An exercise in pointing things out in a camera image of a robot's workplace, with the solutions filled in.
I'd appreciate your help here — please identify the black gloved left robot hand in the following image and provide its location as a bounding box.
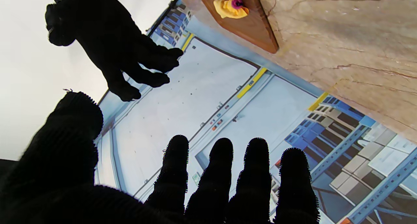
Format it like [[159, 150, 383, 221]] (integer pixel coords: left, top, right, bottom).
[[0, 91, 320, 224]]

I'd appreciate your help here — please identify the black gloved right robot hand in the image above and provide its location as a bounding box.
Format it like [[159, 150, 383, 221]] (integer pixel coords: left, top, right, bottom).
[[45, 0, 184, 102]]

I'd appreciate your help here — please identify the yellow orange cloth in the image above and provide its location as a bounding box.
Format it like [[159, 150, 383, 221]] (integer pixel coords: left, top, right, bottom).
[[213, 0, 250, 19]]

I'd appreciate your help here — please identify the brown wooden tray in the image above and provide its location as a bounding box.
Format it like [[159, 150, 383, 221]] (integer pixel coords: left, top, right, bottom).
[[194, 0, 280, 54]]

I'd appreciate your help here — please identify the warehouse print backdrop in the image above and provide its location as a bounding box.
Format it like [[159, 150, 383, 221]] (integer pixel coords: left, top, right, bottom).
[[94, 0, 417, 224]]

